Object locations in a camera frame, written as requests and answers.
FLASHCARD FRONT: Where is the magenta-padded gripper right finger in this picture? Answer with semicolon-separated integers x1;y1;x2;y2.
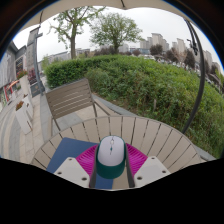
124;143;172;189

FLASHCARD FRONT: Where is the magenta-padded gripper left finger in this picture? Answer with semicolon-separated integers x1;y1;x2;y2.
53;143;100;190

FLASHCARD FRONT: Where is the white and teal computer mouse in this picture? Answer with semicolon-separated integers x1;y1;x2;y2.
95;134;128;180

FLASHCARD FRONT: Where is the blue rectangular mouse pad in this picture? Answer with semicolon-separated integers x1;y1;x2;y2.
45;137;115;191

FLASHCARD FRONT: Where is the white flower planter box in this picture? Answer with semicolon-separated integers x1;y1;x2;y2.
14;100;33;135
22;93;35;120

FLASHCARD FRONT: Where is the slatted outdoor chair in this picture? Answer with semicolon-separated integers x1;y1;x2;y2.
44;77;120;135

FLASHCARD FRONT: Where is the dark curved umbrella pole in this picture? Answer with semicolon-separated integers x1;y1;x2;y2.
180;18;206;135

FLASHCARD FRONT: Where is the grey storefront building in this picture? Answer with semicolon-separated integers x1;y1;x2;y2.
0;26;46;104

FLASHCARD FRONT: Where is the group of tall apartment buildings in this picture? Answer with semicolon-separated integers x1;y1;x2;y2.
139;32;214;68

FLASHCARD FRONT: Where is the thin-crowned tree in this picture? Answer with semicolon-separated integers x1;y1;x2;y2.
49;5;106;60

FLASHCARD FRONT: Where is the dense round-crowned tree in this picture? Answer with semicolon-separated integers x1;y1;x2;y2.
89;12;144;55

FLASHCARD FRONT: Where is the beige umbrella canopy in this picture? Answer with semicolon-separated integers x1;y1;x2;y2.
19;0;188;32

